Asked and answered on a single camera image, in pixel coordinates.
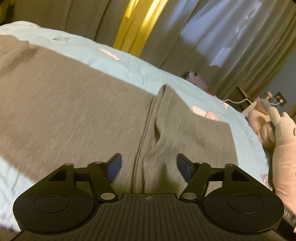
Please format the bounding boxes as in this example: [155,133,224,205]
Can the grey knit pants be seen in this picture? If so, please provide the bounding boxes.
[1,36,238,194]

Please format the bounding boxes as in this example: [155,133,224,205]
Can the light blue bed sheet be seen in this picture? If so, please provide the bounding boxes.
[0,21,273,232]

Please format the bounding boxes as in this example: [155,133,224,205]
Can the pink plush toy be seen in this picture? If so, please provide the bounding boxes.
[247,99,275,152]

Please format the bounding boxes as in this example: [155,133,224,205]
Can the dark bedside table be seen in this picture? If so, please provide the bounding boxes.
[226,87,253,113]

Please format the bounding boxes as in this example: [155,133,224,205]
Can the grey curtain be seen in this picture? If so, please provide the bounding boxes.
[1,1,295,97]

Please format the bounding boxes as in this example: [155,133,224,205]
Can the yellow curtain panel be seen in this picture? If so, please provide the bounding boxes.
[113,0,168,57]

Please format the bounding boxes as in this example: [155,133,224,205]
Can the white charging cable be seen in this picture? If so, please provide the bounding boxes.
[223,98,253,110]

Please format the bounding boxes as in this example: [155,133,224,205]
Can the black wall socket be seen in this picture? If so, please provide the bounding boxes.
[274,92,287,106]

